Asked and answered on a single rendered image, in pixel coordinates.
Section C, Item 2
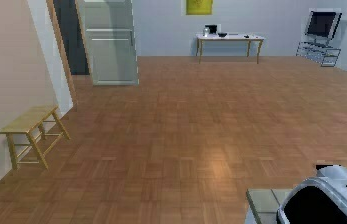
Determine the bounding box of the grey metal television stand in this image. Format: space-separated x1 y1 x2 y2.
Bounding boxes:
295 40 342 68

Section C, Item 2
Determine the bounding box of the black television set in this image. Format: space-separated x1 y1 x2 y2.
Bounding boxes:
304 9 343 43

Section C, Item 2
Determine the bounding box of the black laptop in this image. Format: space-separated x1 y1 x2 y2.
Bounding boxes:
204 24 219 35

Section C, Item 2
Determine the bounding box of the white table with wooden legs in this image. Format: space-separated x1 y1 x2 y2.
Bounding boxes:
195 32 266 65

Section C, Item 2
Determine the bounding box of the grey green low table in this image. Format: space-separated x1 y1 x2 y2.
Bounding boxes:
246 188 294 224

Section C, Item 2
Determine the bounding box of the light wooden bench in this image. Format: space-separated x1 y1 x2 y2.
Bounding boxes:
0 105 71 171

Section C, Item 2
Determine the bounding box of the yellow framed picture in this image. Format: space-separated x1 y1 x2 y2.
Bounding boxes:
185 0 214 16

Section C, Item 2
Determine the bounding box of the grey bin with black opening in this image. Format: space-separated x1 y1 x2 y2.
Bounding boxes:
276 164 347 224

